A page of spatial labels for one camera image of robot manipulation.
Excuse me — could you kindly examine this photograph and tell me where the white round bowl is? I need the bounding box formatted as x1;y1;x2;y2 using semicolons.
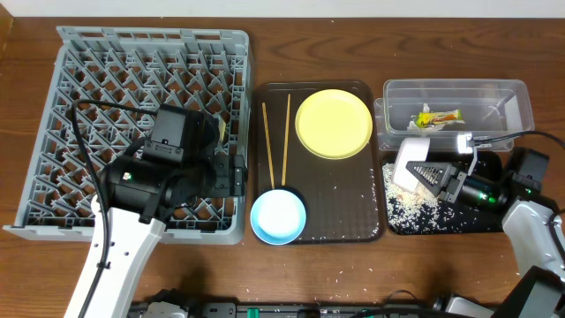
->
391;136;432;194

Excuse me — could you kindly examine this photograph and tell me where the white tissue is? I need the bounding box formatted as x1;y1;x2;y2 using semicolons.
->
405;102;445;133

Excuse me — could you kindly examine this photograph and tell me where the green orange snack wrapper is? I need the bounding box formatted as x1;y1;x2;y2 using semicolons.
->
416;110;465;128

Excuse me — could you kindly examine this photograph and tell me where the wooden chopstick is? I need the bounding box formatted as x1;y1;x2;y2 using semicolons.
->
261;102;275;190
282;94;291;186

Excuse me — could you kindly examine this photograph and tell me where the white cup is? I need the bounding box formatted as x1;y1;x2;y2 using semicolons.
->
216;116;226;142

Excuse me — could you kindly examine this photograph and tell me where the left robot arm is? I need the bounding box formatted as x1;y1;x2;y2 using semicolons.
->
65;154;247;317

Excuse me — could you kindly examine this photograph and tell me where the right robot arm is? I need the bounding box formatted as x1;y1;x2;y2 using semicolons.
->
405;148;564;317

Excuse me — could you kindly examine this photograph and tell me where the spilled rice pile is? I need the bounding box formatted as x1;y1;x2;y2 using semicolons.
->
382;163;456;235

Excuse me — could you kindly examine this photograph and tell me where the black plastic tray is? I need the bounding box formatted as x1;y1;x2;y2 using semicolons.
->
381;153;501;234

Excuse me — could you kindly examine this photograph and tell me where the light blue bowl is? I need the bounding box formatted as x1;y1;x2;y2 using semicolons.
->
250;189;306;246

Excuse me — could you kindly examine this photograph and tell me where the clear plastic bin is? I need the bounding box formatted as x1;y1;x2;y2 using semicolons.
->
374;79;535;152

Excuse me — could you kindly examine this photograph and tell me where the dark brown serving tray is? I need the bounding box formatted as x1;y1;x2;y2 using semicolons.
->
249;80;385;244

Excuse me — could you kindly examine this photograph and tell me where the yellow round plate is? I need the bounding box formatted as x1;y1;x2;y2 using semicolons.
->
295;89;373;160

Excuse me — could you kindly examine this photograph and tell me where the right black cable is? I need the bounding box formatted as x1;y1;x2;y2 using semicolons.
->
470;130;565;151

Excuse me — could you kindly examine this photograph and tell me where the black cable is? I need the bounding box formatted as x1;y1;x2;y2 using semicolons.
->
69;98;160;318
470;130;565;151

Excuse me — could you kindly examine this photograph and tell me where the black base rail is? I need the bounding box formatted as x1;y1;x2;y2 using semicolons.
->
126;301;441;318

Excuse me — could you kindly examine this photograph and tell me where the left black cable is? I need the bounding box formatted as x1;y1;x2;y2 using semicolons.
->
69;98;160;318

